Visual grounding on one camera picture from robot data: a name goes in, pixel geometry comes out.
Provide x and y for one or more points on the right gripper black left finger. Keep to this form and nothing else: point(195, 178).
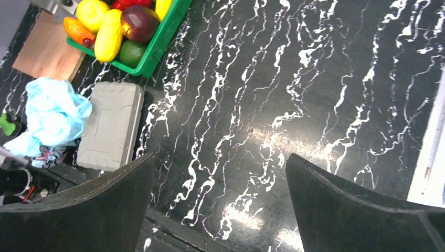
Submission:
point(102, 214)

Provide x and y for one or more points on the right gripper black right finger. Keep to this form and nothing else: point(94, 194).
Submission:
point(334, 214)

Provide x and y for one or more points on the light blue plastic bag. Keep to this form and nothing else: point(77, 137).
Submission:
point(55, 119)

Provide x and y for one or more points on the dark red fake apple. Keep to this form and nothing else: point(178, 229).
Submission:
point(139, 23)

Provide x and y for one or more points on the green fake avocado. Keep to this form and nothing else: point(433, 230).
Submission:
point(131, 53)

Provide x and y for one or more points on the orange fake mango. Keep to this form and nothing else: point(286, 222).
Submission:
point(78, 32)

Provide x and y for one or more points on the yellow fake lemon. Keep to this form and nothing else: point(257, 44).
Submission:
point(91, 13)

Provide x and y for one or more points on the yellow fake banana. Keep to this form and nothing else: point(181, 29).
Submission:
point(162, 7)

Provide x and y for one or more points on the green bone-shaped toy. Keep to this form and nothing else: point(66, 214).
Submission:
point(8, 126)

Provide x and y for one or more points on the wooden board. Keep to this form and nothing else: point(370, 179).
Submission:
point(46, 52)

